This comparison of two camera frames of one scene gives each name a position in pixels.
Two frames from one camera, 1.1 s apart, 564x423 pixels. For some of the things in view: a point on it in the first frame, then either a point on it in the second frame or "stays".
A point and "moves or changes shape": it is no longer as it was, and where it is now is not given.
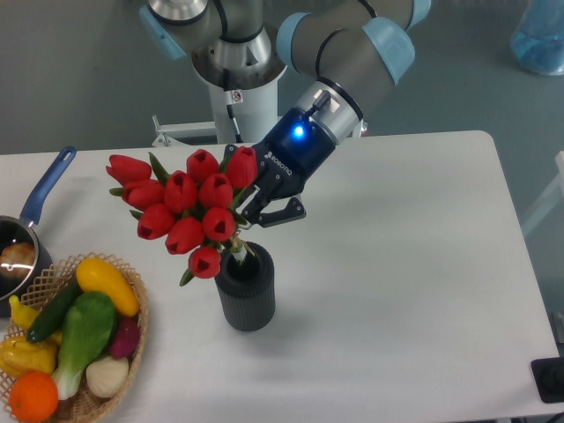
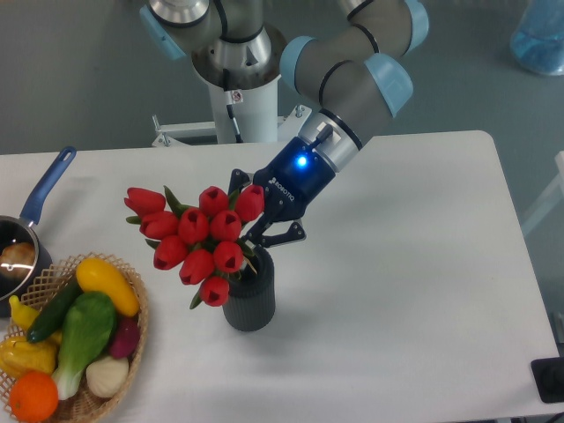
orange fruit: x=33 y=396 stays
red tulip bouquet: x=194 y=212 moves or changes shape
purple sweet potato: x=127 y=336 stays
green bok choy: x=87 y=323 stays
